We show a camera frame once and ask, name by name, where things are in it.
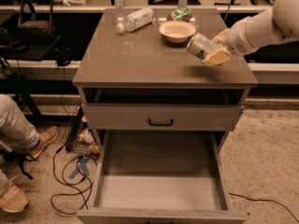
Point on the white paper bowl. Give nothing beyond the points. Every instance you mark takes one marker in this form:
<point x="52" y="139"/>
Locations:
<point x="177" y="31"/>

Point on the grey drawer cabinet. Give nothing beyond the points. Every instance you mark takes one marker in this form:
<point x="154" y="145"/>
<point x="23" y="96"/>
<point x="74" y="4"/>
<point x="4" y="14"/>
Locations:
<point x="142" y="68"/>

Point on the clear plastic water bottle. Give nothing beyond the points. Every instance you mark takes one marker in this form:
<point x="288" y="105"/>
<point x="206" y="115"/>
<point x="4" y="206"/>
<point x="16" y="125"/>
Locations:
<point x="136" y="20"/>

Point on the green crushed soda can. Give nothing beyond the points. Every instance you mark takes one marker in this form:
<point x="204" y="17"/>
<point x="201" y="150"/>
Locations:
<point x="180" y="14"/>

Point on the blue tape cross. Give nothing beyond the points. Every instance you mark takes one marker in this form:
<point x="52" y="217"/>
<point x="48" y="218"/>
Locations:
<point x="81" y="168"/>

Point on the person leg beige trousers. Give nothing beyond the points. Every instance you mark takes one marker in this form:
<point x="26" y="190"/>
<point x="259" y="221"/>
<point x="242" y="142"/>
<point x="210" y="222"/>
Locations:
<point x="15" y="125"/>

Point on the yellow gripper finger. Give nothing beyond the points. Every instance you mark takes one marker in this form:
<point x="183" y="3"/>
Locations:
<point x="222" y="37"/>
<point x="219" y="55"/>

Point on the closed grey upper drawer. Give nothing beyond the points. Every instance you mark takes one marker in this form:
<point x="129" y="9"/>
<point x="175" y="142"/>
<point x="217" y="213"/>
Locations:
<point x="185" y="117"/>

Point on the open grey middle drawer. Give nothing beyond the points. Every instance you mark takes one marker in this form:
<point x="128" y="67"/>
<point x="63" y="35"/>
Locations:
<point x="157" y="177"/>

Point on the black wire mesh rack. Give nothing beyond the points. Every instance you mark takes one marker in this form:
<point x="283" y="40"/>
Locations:
<point x="78" y="136"/>

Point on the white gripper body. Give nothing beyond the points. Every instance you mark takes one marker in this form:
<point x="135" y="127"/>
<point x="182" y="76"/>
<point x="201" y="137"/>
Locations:
<point x="235" y="40"/>

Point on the tan shoe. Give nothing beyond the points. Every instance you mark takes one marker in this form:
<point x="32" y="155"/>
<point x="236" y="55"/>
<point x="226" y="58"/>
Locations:
<point x="12" y="198"/>
<point x="45" y="138"/>

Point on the white 7up soda can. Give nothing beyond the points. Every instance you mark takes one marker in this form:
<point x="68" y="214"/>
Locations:
<point x="200" y="46"/>

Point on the black bag on shelf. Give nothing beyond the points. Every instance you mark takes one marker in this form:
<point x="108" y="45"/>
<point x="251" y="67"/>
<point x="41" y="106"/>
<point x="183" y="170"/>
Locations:
<point x="34" y="31"/>

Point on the black drawer handle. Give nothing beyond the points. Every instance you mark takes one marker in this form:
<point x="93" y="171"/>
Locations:
<point x="163" y="123"/>

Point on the black headphones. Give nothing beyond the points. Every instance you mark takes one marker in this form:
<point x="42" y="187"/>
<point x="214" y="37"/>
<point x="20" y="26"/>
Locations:
<point x="63" y="57"/>

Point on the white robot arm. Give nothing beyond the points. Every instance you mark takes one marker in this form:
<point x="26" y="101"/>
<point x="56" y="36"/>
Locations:
<point x="275" y="26"/>

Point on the tan shoe upper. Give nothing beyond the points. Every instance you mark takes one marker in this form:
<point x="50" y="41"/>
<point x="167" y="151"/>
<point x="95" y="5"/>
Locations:
<point x="45" y="138"/>

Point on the tan shoe lower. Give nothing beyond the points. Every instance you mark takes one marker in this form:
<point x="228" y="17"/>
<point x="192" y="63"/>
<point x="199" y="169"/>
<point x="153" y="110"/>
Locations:
<point x="12" y="198"/>

